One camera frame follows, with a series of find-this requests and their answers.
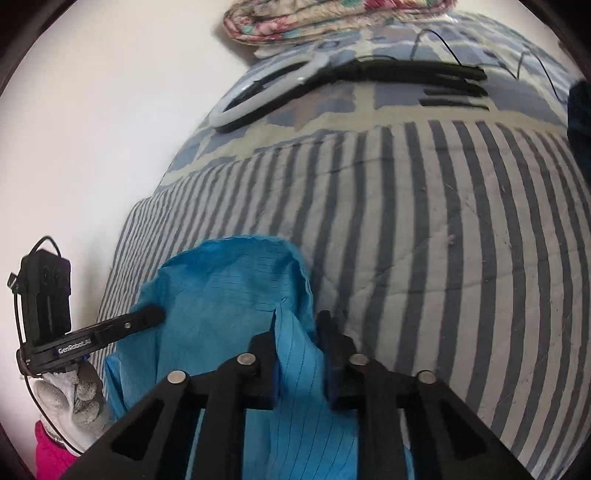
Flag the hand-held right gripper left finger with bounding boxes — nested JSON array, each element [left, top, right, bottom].
[[60, 332, 280, 480]]

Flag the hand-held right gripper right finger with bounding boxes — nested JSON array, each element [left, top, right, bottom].
[[315, 310, 532, 480]]

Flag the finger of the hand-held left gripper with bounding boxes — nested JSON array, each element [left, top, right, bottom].
[[92, 305, 167, 344]]

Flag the blue long-sleeved shirt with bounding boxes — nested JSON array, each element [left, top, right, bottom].
[[104, 235, 416, 480]]

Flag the person's left forearm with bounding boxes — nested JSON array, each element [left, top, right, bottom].
[[34, 420, 81, 480]]

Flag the person's left hand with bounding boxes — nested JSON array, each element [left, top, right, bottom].
[[33, 360, 112, 455]]

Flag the grey striped quilt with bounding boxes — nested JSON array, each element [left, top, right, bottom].
[[99, 117, 591, 480]]

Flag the blue block patterned bedsheet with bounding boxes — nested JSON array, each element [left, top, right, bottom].
[[157, 11, 571, 195]]

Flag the folded floral quilt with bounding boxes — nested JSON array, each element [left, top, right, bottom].
[[222, 0, 458, 47]]

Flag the thin black ring light cable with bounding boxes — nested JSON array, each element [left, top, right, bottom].
[[411, 28, 568, 104]]

